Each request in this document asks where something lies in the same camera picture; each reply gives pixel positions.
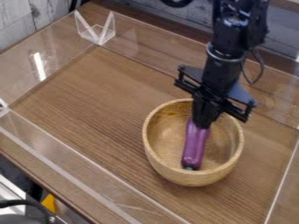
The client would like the purple toy eggplant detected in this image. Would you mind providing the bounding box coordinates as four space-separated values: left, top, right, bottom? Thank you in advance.
181 119 210 171

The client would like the clear acrylic corner bracket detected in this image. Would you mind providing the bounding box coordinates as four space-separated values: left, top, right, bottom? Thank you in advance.
73 10 116 46

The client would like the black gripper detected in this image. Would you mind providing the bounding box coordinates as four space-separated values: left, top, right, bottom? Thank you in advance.
173 43 257 129

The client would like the black cable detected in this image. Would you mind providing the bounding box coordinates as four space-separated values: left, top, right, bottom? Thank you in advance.
0 199 52 224

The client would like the brown wooden bowl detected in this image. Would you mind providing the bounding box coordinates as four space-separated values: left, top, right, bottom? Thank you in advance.
142 99 244 186

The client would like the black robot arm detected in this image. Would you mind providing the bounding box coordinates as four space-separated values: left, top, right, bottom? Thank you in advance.
174 0 268 129

